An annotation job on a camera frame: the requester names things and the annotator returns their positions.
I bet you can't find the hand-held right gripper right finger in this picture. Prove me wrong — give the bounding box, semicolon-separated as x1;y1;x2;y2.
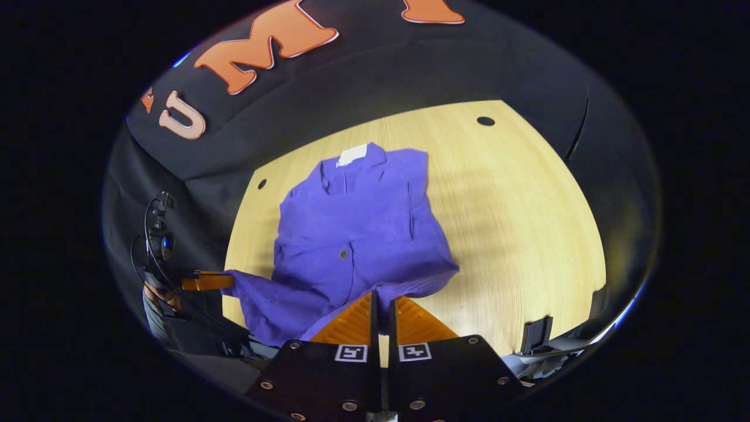
387;296;522;422

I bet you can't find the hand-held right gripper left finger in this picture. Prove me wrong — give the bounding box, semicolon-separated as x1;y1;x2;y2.
246;291;381;422

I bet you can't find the purple shirt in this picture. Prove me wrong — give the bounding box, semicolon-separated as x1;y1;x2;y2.
221;142;461;349

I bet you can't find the black table clamp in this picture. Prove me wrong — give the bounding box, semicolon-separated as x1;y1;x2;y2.
589;286;610;320
520;316;554;354

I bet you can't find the black backdrop cloth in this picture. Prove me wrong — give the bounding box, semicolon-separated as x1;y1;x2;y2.
103;0;663;376

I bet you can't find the white device with cables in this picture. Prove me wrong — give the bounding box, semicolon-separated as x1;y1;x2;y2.
504;337;592;382

